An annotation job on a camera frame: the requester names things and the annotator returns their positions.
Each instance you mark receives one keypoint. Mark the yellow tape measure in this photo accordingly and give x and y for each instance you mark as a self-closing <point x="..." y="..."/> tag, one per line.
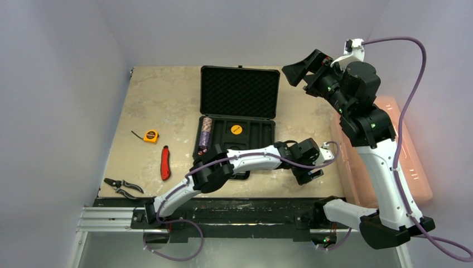
<point x="151" y="136"/>

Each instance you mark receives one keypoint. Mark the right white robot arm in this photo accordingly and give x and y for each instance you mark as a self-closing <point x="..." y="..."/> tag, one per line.
<point x="351" y="91"/>

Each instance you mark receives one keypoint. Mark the purple poker chip stack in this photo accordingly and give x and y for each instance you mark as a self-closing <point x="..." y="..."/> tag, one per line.
<point x="204" y="138"/>

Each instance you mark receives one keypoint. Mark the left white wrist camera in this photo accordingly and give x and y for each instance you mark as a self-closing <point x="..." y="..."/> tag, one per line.
<point x="325" y="156"/>

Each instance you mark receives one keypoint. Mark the black grey wire strippers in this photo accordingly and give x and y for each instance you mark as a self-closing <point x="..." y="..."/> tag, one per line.
<point x="119" y="185"/>

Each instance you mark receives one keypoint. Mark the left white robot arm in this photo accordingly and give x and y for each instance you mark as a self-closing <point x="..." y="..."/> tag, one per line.
<point x="211" y="171"/>

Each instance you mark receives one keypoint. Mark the red black folding knife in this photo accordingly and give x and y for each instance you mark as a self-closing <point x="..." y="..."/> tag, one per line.
<point x="165" y="163"/>

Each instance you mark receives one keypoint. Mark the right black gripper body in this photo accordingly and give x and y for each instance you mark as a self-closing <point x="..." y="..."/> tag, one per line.
<point x="314" y="76"/>

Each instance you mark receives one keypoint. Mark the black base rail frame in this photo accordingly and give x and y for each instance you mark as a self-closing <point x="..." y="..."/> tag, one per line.
<point x="298" y="219"/>

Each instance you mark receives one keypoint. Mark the black poker set case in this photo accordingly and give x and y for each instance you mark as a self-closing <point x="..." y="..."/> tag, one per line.
<point x="238" y="96"/>

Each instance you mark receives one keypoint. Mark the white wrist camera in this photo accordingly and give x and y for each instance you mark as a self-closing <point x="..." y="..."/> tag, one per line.
<point x="325" y="156"/>
<point x="353" y="52"/>

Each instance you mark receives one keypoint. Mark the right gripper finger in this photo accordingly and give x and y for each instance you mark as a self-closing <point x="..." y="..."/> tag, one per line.
<point x="316" y="60"/>
<point x="295" y="73"/>

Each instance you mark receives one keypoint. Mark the pink translucent plastic bin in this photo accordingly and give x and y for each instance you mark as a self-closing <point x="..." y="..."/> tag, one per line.
<point x="355" y="179"/>

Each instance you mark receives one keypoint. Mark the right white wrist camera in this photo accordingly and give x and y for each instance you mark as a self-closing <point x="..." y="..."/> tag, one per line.
<point x="353" y="52"/>

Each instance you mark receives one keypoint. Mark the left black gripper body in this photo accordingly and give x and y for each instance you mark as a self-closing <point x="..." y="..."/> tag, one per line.
<point x="302" y="174"/>

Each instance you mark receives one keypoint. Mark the yellow dealer button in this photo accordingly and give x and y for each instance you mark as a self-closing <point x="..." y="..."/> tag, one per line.
<point x="236" y="129"/>

